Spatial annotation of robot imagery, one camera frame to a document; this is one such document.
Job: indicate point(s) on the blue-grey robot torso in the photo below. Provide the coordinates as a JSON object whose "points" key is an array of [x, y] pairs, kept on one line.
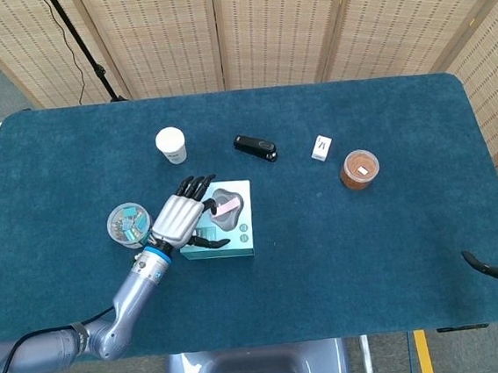
{"points": [[258, 371]]}

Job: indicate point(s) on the small white box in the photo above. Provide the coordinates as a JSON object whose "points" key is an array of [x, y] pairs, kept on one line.
{"points": [[320, 148]]}

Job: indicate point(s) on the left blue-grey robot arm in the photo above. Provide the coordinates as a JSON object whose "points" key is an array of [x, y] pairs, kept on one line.
{"points": [[127, 295]]}

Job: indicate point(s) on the white table leg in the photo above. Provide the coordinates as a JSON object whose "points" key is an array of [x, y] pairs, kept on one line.
{"points": [[366, 360]]}

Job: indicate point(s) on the teal speaker paper box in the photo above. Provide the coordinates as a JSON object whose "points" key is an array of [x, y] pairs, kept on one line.
{"points": [[236, 236]]}

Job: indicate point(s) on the white paper cup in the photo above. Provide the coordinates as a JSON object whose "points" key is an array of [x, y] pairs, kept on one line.
{"points": [[171, 144]]}

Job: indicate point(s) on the black tripod stand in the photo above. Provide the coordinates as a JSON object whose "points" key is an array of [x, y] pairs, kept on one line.
{"points": [[99, 71]]}

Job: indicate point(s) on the clear jar of binder clips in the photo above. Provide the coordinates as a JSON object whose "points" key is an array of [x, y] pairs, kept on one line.
{"points": [[122, 225]]}

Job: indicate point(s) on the black stapler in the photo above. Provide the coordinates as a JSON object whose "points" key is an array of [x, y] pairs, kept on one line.
{"points": [[256, 147]]}

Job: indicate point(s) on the yellow floor tape strip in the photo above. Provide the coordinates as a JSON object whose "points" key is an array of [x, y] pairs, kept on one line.
{"points": [[424, 355]]}

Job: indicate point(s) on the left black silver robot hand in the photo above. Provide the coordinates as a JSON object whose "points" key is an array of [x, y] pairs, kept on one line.
{"points": [[175, 218]]}

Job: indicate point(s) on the blue table mat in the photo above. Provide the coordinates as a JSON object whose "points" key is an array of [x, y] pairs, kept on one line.
{"points": [[308, 295]]}

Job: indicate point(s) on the bamboo folding screen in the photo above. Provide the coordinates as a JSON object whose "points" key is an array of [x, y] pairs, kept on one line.
{"points": [[277, 16]]}

